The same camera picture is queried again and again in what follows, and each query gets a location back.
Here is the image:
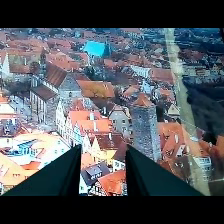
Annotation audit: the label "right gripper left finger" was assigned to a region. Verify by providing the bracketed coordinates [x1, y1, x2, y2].
[2, 144, 83, 197]

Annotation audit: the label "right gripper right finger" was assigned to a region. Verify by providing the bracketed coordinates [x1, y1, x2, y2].
[125, 144, 205, 197]

